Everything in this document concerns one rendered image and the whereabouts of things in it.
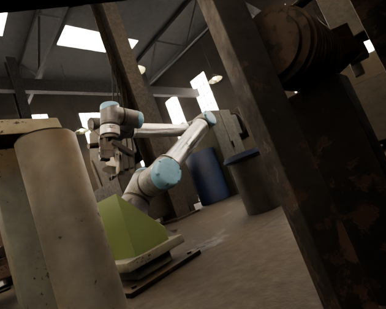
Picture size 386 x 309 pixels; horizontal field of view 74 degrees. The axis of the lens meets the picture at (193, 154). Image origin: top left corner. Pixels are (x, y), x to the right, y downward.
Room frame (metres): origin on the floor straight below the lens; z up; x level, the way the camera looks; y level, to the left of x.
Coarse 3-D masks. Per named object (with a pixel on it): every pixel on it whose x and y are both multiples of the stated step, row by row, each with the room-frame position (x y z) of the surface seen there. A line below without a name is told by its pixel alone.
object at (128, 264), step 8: (168, 240) 1.24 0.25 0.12; (176, 240) 1.26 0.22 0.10; (152, 248) 1.19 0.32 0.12; (160, 248) 1.19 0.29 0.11; (168, 248) 1.22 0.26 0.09; (144, 256) 1.13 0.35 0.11; (152, 256) 1.15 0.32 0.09; (120, 264) 1.11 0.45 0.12; (128, 264) 1.07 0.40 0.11; (136, 264) 1.09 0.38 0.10; (120, 272) 1.12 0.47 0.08; (128, 272) 1.08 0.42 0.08
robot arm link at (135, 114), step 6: (126, 114) 1.20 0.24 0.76; (132, 114) 1.22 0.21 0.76; (138, 114) 1.25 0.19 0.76; (126, 120) 1.21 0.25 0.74; (132, 120) 1.23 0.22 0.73; (138, 120) 1.25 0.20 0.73; (120, 126) 1.28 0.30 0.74; (126, 126) 1.26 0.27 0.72; (132, 126) 1.26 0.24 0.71; (138, 126) 1.28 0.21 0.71
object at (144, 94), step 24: (96, 24) 3.68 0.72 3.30; (120, 24) 3.62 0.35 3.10; (120, 48) 3.50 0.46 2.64; (120, 72) 3.76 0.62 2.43; (144, 72) 10.86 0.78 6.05; (24, 96) 7.19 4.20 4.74; (144, 96) 3.59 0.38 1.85; (168, 96) 11.90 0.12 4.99; (192, 96) 13.08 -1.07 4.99; (144, 120) 3.48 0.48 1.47; (144, 144) 3.75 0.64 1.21; (168, 144) 10.80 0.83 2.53; (168, 192) 3.47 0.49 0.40; (168, 216) 3.75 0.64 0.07
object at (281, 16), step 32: (288, 32) 0.35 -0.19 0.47; (320, 32) 0.37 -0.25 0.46; (288, 64) 0.37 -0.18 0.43; (320, 64) 0.41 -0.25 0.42; (320, 96) 0.45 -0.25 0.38; (352, 96) 0.45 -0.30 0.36; (320, 128) 0.47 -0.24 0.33; (352, 128) 0.43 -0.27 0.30; (320, 160) 0.48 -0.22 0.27; (352, 160) 0.45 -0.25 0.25; (384, 160) 0.46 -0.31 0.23; (352, 192) 0.46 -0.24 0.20; (384, 192) 0.43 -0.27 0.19; (352, 224) 0.48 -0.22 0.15; (384, 224) 0.45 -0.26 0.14; (384, 256) 0.46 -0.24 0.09; (384, 288) 0.47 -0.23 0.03
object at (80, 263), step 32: (64, 128) 0.52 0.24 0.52; (32, 160) 0.47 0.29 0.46; (64, 160) 0.49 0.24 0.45; (32, 192) 0.48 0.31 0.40; (64, 192) 0.48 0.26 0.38; (64, 224) 0.48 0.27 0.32; (96, 224) 0.52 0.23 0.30; (64, 256) 0.47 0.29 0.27; (96, 256) 0.50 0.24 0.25; (64, 288) 0.47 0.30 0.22; (96, 288) 0.49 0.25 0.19
